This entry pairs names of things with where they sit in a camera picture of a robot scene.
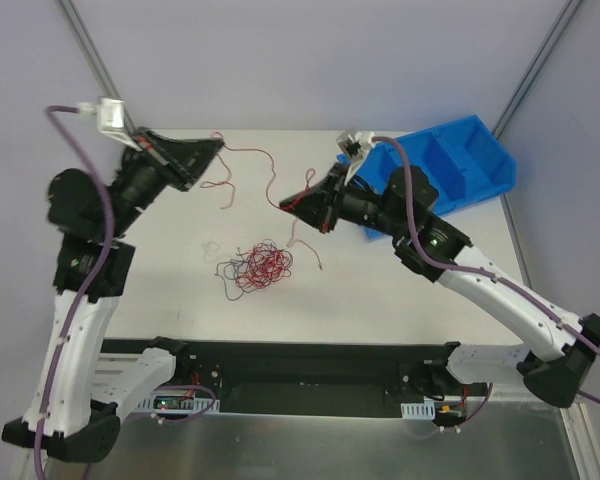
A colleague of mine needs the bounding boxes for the red blue wire bundle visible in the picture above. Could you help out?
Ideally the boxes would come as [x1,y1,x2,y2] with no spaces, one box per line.
[213,238,296,302]

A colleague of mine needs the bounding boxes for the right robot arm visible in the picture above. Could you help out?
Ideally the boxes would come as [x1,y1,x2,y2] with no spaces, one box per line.
[279,163,600,408]

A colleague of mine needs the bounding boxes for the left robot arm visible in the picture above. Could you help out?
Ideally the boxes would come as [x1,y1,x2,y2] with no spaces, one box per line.
[2,128,224,464]

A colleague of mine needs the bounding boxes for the blue divided plastic bin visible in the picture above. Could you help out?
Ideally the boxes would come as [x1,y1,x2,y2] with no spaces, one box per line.
[335,114,519,243]

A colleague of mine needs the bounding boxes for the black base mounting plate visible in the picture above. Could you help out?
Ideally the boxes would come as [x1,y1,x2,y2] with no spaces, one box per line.
[99,339,496,416]

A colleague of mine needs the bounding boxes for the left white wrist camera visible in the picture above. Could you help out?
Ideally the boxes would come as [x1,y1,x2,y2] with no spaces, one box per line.
[76,97,137,148]

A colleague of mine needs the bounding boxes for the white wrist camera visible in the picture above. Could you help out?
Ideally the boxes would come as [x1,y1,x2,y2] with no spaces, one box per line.
[76,97,137,148]
[336,130,376,184]

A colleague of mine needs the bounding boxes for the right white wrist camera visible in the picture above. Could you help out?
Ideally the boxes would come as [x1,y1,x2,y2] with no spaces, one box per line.
[336,130,376,184]

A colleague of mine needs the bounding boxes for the left aluminium frame post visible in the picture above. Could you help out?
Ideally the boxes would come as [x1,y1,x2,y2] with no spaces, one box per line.
[54,0,121,99]

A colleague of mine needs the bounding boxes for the aluminium frame post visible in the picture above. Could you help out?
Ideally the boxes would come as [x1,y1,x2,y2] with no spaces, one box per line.
[54,0,121,99]
[492,0,587,139]

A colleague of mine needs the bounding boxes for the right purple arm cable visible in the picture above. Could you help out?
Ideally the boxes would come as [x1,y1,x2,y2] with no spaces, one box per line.
[372,134,600,401]

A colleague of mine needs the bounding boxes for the right white cable duct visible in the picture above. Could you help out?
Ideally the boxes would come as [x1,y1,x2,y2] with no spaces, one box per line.
[400,400,436,421]

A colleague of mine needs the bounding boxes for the white cable duct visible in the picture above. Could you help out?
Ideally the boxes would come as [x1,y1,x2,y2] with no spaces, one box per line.
[134,392,220,415]
[400,400,436,421]

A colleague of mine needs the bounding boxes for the left white cable duct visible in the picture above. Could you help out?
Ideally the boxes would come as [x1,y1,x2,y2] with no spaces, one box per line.
[134,392,220,415]

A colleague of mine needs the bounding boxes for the right aluminium frame post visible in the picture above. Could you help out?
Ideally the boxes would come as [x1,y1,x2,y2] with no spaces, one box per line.
[492,0,587,139]

